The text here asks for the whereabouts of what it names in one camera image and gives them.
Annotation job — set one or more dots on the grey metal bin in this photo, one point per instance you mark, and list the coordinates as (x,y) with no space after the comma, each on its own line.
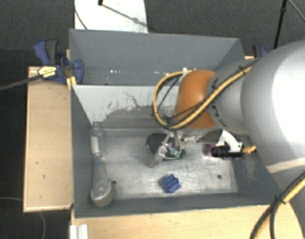
(132,56)

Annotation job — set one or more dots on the blue ridged block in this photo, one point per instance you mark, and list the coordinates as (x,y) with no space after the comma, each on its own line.
(170,183)

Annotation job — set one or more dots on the black round disc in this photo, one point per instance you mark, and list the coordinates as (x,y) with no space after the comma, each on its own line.
(154,141)

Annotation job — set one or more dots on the pale wood board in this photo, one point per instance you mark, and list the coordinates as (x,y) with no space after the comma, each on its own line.
(49,138)

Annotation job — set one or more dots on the black cylinder on white bracket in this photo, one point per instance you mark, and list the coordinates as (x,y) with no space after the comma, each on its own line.
(220,151)

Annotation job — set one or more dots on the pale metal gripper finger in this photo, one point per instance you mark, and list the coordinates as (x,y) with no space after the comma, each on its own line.
(155,155)
(159,159)

